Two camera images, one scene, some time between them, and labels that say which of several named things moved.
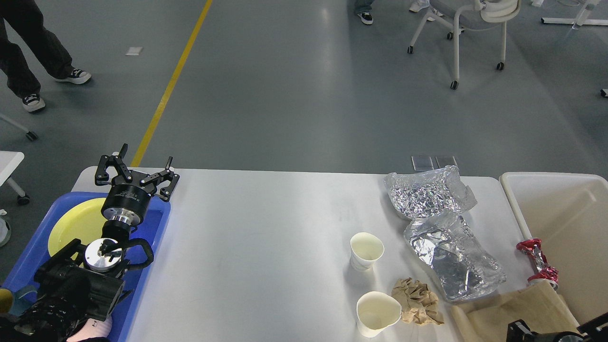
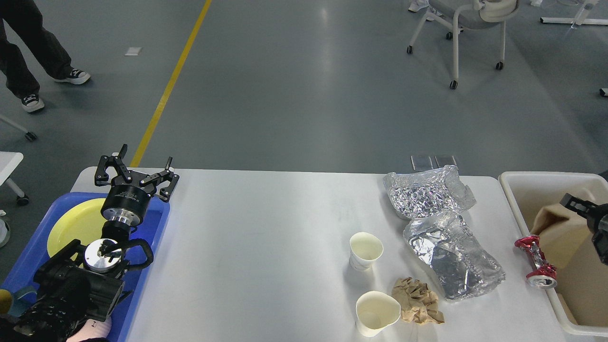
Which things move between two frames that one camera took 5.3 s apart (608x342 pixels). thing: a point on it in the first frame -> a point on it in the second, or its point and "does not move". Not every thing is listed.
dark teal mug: x=24 y=298 does not move
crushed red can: x=532 y=247 does not move
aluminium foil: x=430 y=194 does not move
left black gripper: x=127 y=201 does not move
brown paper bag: x=542 y=307 -> x=582 y=277
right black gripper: x=519 y=331 -> x=597 y=216
